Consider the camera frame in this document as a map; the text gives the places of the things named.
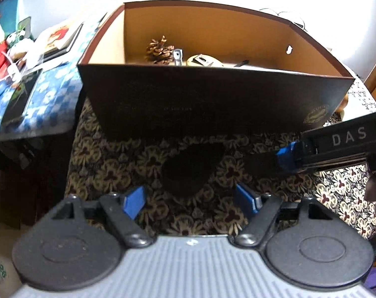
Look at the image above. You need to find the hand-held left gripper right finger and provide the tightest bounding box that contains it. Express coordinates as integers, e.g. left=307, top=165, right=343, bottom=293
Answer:
left=234, top=183, right=321, bottom=246

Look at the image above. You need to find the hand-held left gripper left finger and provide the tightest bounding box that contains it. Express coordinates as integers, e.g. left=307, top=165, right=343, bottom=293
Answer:
left=53, top=186, right=155, bottom=249

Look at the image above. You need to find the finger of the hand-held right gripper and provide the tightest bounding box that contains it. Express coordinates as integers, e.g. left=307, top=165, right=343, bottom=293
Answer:
left=276, top=141, right=304, bottom=173

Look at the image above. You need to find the dark object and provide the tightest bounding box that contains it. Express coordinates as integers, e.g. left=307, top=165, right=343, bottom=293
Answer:
left=247, top=151, right=282, bottom=176

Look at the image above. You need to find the black case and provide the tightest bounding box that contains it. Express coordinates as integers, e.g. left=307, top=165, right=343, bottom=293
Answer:
left=161, top=141, right=226, bottom=198

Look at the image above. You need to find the brown cardboard box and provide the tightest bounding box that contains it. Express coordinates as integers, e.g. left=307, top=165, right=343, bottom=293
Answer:
left=77, top=0, right=356, bottom=143

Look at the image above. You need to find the cream round object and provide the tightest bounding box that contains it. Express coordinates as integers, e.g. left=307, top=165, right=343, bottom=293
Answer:
left=187, top=54, right=225, bottom=68

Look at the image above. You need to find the person's right hand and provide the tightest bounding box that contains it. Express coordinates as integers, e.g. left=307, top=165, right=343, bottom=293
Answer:
left=364, top=174, right=376, bottom=212

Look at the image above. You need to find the black floral cloth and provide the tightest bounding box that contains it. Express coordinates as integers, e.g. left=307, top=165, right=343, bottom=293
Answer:
left=64, top=96, right=376, bottom=239

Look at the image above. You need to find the white patterned cloth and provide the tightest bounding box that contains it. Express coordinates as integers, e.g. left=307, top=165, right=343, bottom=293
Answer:
left=343, top=74, right=376, bottom=114

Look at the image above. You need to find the blue checkered cloth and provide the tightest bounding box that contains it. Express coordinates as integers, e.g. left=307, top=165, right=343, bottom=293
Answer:
left=0, top=15, right=109, bottom=140

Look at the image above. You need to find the black tablet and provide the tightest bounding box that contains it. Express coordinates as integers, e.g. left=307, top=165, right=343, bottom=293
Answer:
left=1, top=68, right=45, bottom=126

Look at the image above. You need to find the white carton green print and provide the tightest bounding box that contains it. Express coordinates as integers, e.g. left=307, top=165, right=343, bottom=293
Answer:
left=0, top=248, right=15, bottom=293

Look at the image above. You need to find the pine cone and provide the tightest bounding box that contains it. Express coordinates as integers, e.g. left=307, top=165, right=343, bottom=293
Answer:
left=145, top=36, right=175, bottom=65

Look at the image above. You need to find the book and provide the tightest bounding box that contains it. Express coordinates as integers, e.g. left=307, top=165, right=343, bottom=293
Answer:
left=36, top=22, right=84, bottom=60

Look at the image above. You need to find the blue bag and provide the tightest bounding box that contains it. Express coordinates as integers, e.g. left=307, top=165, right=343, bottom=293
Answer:
left=0, top=0, right=24, bottom=38

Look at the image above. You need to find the black cable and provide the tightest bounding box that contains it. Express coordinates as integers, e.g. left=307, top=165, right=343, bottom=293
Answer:
left=259, top=7, right=307, bottom=31

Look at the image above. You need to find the white cable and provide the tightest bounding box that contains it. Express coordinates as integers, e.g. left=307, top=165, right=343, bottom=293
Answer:
left=0, top=51, right=44, bottom=83

